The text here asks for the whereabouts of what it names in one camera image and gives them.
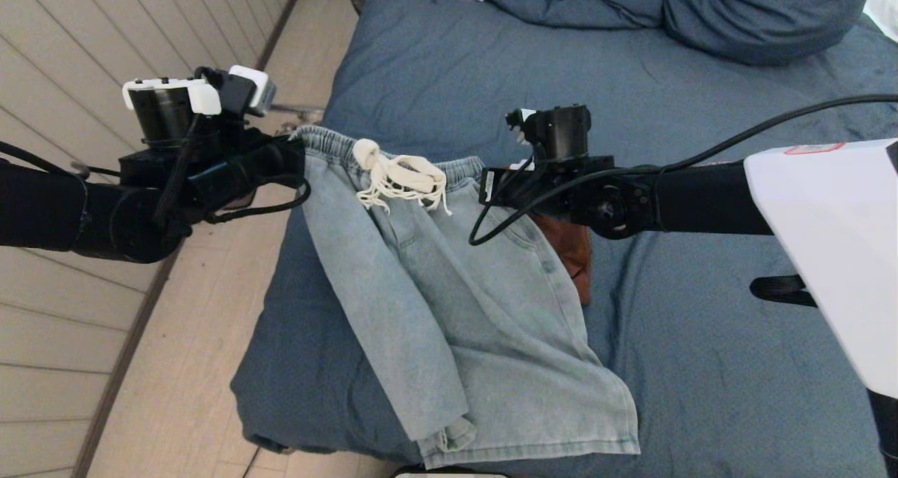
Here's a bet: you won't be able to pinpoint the white pillow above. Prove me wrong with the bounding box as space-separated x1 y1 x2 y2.
864 0 898 41

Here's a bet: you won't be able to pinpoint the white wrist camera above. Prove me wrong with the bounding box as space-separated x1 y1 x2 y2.
123 65 276 117
505 107 541 171

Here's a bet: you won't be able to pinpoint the light blue denim shorts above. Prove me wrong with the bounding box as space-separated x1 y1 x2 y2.
291 125 641 470

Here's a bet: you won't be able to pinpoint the blue bed sheet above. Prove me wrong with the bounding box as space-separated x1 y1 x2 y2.
232 0 898 478

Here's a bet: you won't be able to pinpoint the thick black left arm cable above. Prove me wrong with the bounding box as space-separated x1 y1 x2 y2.
0 113 208 230

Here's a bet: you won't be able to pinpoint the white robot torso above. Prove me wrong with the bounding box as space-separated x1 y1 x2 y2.
393 467 509 478

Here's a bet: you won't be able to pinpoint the rust brown folded garment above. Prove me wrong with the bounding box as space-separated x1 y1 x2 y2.
530 211 594 307

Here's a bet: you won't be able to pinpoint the bunched blue duvet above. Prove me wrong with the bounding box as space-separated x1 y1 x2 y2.
483 0 669 29

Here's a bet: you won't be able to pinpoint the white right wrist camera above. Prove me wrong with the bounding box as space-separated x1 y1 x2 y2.
505 107 541 171

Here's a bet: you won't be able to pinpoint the black strap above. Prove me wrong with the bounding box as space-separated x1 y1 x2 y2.
749 274 818 307

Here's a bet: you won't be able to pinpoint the thin black looped cable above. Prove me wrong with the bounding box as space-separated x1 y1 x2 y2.
203 176 313 225

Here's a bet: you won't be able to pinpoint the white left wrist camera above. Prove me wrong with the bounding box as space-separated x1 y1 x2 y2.
123 65 276 117

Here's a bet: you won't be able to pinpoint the blue pillow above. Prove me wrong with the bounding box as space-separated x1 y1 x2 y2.
663 0 879 66

